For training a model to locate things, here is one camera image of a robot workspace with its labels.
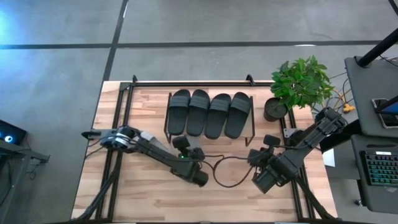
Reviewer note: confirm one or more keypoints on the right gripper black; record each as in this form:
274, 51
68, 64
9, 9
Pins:
272, 140

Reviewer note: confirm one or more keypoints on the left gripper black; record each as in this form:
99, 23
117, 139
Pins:
181, 141

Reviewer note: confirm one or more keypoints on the wooden shelf black metal frame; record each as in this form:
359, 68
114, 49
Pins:
248, 132

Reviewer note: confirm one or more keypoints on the black rubber slide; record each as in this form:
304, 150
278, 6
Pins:
237, 118
216, 118
178, 115
198, 115

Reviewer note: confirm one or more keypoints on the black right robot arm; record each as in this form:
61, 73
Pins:
304, 140

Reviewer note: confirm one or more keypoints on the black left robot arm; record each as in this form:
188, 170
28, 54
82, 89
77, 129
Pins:
186, 171

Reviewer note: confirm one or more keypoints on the white paper sheet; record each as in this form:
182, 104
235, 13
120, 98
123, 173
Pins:
329, 158

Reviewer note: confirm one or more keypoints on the green potted plant black pot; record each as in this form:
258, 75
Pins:
300, 84

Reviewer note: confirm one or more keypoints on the grey side desk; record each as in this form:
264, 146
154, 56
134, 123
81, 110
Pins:
363, 87

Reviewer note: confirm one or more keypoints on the backlit black keyboard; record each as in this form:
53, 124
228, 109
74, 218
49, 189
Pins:
381, 169

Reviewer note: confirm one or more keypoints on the black smartphone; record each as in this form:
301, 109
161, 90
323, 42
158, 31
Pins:
387, 121

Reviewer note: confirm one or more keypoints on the black diagonal pole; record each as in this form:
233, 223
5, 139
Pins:
377, 48

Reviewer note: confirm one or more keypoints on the black metal stand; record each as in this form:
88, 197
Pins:
18, 152

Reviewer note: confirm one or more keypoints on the black device blue light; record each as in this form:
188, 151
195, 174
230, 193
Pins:
15, 132

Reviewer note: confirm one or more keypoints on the grey metal bracket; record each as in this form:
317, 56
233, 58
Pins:
288, 132

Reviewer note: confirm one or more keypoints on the black table frame rails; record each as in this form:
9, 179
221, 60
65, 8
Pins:
202, 83

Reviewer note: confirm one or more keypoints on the small black mount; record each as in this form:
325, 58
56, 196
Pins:
91, 134

